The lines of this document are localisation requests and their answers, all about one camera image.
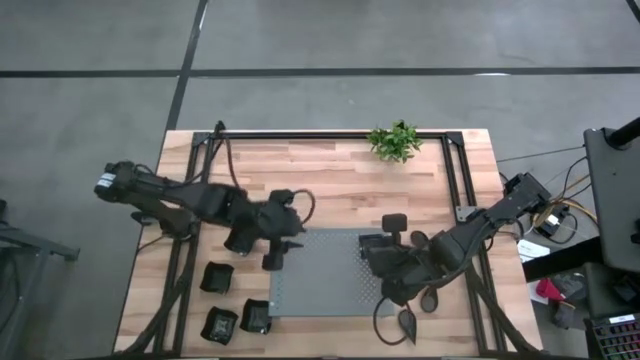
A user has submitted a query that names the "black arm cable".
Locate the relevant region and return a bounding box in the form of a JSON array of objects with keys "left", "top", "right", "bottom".
[{"left": 214, "top": 119, "right": 242, "bottom": 192}]

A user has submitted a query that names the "keyboard with coloured lights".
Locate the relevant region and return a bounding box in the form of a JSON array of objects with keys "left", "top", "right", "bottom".
[{"left": 583, "top": 312, "right": 640, "bottom": 360}]

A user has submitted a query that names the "black power supply box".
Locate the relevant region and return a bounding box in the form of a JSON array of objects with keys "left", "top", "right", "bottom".
[{"left": 533, "top": 212, "right": 569, "bottom": 239}]

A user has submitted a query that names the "wavy square black plate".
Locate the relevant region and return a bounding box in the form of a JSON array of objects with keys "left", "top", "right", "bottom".
[{"left": 199, "top": 260, "right": 235, "bottom": 295}]

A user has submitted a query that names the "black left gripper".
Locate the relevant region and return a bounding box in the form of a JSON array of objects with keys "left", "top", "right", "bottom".
[{"left": 249, "top": 188, "right": 307, "bottom": 272}]

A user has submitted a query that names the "white paper sheet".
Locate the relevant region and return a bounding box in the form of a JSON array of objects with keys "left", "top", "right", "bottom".
[{"left": 516, "top": 238, "right": 551, "bottom": 262}]

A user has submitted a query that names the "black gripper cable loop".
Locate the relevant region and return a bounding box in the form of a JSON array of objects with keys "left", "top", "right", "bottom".
[
  {"left": 372, "top": 297, "right": 409, "bottom": 347},
  {"left": 292, "top": 188, "right": 318, "bottom": 227}
]

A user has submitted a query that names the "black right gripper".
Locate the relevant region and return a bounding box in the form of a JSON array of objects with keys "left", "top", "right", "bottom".
[{"left": 368, "top": 213, "right": 437, "bottom": 307}]

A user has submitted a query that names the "black pole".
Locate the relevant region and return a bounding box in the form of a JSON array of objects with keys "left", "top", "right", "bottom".
[{"left": 605, "top": 117, "right": 640, "bottom": 150}]

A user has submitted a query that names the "oval black plate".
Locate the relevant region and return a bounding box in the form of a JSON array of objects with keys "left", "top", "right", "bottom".
[{"left": 419, "top": 287, "right": 440, "bottom": 314}]

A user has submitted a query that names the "teardrop black plate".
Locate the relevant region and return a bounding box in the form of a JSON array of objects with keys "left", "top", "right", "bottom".
[{"left": 397, "top": 308, "right": 419, "bottom": 346}]

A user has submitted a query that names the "grey perforated metal shelf riser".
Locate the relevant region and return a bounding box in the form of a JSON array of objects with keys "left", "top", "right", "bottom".
[{"left": 268, "top": 227, "right": 396, "bottom": 319}]

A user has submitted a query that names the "red cloth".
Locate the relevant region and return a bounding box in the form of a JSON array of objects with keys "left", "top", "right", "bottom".
[{"left": 535, "top": 277, "right": 566, "bottom": 302}]

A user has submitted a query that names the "grey pouch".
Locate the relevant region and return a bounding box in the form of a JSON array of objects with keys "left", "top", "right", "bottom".
[{"left": 552, "top": 299, "right": 576, "bottom": 330}]

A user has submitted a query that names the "black equipment cart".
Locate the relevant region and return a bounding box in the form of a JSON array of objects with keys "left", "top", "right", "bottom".
[{"left": 522, "top": 127, "right": 640, "bottom": 284}]

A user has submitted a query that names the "green plant in white pot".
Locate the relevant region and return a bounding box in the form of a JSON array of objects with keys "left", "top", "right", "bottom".
[{"left": 367, "top": 119, "right": 424, "bottom": 165}]

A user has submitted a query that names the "square black plate with print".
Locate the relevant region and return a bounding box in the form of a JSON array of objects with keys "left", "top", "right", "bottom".
[{"left": 200, "top": 305, "right": 240, "bottom": 346}]

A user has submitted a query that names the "grey metal stand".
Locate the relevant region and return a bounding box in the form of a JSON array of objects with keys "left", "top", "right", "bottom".
[{"left": 0, "top": 198, "right": 81, "bottom": 360}]

